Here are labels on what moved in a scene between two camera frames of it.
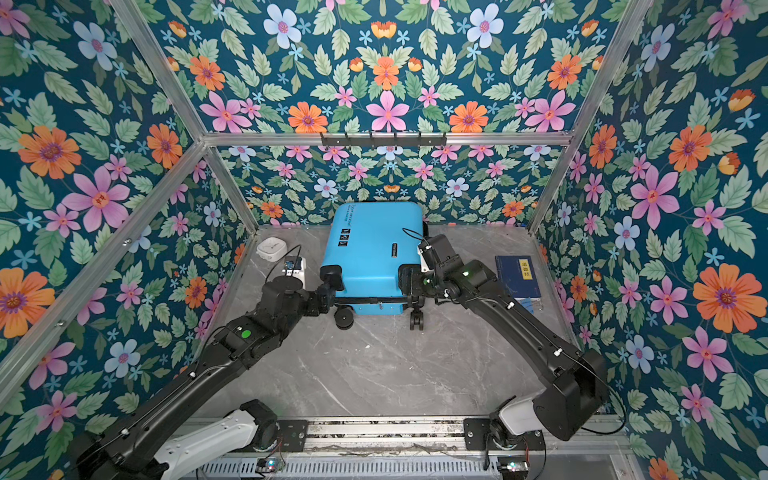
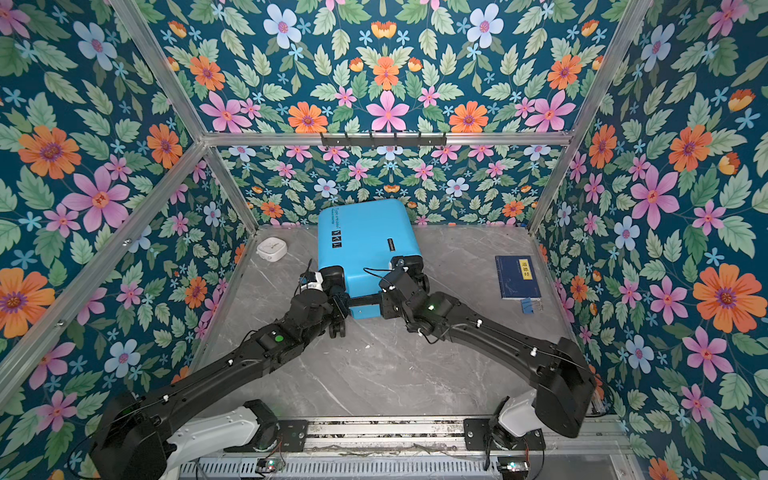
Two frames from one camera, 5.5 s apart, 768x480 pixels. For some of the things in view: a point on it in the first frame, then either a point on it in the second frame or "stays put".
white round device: (272, 248) stays put
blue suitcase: (370, 241) stays put
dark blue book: (518, 274) stays put
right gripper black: (411, 282) to (386, 310)
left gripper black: (317, 306) to (340, 306)
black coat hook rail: (394, 141) stays put
